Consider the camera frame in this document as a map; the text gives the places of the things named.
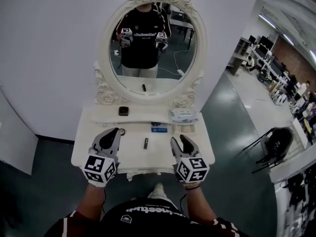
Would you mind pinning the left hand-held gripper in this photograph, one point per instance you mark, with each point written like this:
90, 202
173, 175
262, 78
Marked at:
98, 170

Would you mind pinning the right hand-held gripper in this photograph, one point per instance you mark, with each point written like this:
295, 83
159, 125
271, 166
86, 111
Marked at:
192, 169

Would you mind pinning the small white drawer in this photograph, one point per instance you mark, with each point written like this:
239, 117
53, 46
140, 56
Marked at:
185, 129

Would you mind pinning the small round black tin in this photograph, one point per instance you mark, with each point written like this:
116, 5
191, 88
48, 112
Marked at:
123, 132

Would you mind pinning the white ornate dressing table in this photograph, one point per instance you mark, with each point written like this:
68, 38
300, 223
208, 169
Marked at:
158, 157

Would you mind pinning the black square compact case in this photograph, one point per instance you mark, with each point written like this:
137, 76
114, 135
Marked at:
123, 110

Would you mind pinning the dark lipstick tube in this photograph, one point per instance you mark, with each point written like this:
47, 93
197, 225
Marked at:
146, 143

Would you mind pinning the person's left forearm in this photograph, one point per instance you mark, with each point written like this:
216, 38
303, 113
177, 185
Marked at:
91, 201

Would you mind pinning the person's right forearm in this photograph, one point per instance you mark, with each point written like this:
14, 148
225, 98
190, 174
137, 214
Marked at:
201, 206

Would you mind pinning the blue and white card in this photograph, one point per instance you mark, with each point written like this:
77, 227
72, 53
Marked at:
159, 130

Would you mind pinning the white green wet wipes pack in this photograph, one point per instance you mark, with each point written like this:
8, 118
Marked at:
184, 116

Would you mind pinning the dark patterned small item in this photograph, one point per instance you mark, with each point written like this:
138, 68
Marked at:
156, 125

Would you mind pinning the person's wrist bands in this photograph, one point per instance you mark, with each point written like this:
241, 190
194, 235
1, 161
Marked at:
191, 186

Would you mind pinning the person's right shoe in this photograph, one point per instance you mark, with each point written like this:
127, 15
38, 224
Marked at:
158, 189

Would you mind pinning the person's right trouser leg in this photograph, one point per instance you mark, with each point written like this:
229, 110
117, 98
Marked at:
160, 198

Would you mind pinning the person's black and maroon shirt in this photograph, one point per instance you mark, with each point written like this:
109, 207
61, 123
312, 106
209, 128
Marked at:
153, 222

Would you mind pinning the white shelf unit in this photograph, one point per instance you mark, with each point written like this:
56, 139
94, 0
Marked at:
14, 142

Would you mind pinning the black backpack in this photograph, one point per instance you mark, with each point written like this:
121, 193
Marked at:
280, 142

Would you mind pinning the grey open cabinet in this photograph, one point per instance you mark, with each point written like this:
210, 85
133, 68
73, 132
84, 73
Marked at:
239, 58

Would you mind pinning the row of desks with monitors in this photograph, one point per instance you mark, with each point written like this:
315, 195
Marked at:
274, 68

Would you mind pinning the black equipment pile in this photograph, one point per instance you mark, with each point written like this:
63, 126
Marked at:
298, 201

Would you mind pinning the ceiling light strip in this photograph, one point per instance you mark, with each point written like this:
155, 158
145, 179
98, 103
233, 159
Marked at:
288, 39
267, 20

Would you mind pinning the oval mirror white carved frame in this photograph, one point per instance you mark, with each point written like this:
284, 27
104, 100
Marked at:
103, 46

